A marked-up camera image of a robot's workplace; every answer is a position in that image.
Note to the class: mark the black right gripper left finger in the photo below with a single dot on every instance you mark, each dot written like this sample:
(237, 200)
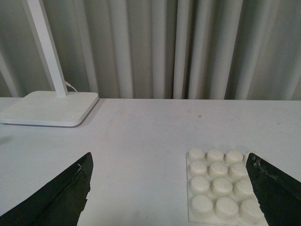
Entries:
(59, 202)

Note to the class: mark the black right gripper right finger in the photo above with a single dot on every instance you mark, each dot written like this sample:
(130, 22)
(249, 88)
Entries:
(278, 194)

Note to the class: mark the white studded base plate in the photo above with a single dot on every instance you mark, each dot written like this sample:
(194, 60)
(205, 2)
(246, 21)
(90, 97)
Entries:
(219, 189)

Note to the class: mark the white desk lamp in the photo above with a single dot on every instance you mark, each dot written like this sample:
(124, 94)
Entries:
(57, 108)

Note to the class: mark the grey pleated curtain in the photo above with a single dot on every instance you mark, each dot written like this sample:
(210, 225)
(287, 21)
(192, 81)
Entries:
(180, 49)

